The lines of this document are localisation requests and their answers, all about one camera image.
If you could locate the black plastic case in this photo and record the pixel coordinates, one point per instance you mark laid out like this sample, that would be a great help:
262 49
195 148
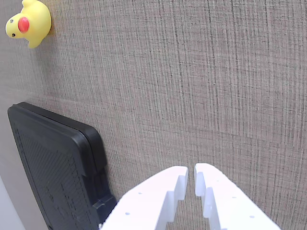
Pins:
57 167

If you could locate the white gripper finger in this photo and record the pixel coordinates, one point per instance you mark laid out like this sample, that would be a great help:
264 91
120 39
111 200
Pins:
230 203
141 206

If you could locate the yellow rubber duck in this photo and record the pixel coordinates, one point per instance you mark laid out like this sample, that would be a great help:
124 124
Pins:
30 22

